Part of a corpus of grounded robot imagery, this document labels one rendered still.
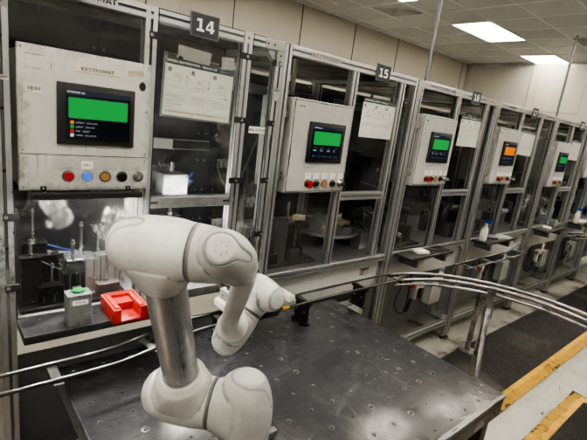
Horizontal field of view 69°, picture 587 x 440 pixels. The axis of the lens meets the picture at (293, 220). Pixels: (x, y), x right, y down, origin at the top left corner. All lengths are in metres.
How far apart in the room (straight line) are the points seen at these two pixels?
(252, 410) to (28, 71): 1.23
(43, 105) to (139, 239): 0.80
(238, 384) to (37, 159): 0.97
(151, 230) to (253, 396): 0.62
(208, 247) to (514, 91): 9.42
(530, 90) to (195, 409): 9.23
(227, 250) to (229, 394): 0.59
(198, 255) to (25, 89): 0.93
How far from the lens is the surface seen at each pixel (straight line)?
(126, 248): 0.96
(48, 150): 1.64
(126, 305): 1.79
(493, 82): 10.25
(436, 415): 1.88
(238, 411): 1.35
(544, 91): 9.83
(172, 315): 1.09
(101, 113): 1.65
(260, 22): 6.42
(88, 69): 1.66
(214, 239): 0.86
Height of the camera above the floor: 1.71
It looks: 14 degrees down
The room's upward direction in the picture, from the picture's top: 7 degrees clockwise
